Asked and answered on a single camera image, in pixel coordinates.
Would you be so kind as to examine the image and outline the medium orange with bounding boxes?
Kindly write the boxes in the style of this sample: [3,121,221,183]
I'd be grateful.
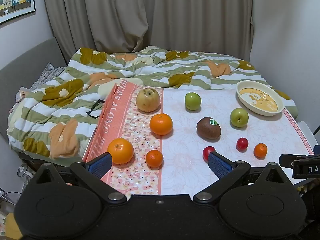
[149,113,174,136]

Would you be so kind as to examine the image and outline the small printed packet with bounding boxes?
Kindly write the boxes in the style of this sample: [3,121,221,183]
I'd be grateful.
[15,85,32,103]

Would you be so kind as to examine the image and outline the brown kiwi with green sticker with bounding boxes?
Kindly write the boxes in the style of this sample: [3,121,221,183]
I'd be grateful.
[196,117,222,140]

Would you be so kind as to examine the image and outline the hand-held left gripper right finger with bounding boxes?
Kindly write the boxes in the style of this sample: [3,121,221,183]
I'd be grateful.
[193,151,292,204]

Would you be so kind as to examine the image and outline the black eyeglasses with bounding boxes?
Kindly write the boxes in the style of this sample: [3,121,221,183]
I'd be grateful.
[86,99,106,119]

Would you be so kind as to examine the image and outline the pink floral tablecloth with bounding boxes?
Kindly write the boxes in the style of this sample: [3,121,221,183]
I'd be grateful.
[82,79,315,198]

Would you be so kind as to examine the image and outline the cream bowl with cartoon print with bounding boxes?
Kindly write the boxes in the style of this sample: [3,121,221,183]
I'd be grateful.
[236,80,285,117]

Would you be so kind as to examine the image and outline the red cherry tomato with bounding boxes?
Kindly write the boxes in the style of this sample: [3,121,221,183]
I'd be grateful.
[202,146,216,162]
[236,137,249,152]

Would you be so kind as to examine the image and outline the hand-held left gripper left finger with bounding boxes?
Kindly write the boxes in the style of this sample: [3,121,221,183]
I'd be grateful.
[32,152,127,204]

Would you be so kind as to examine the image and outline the striped floral blanket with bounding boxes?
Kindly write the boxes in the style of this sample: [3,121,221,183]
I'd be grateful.
[7,45,299,161]

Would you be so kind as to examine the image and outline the grey headboard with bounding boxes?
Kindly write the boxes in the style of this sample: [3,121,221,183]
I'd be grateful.
[0,37,67,150]

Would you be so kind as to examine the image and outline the green apple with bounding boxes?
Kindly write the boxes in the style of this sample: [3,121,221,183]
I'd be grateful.
[230,108,249,128]
[184,92,202,111]

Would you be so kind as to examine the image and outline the tiny mandarin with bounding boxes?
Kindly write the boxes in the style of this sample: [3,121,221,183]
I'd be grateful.
[254,143,268,158]

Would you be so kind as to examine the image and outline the small white fan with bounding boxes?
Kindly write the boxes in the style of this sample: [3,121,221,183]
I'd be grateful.
[16,163,34,181]

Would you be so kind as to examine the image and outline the small mandarin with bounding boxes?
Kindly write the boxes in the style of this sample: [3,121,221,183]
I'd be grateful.
[146,149,164,168]

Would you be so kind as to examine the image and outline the large orange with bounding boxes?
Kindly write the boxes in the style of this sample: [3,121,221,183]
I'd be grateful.
[107,138,135,165]

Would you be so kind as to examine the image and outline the grey patterned cloth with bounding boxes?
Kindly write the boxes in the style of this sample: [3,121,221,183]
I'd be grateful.
[30,62,67,90]

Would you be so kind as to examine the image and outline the framed wall poster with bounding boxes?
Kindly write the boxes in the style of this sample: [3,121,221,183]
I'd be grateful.
[0,0,37,25]

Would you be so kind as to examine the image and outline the beige curtain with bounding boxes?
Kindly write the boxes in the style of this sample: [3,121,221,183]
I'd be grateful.
[41,0,254,63]

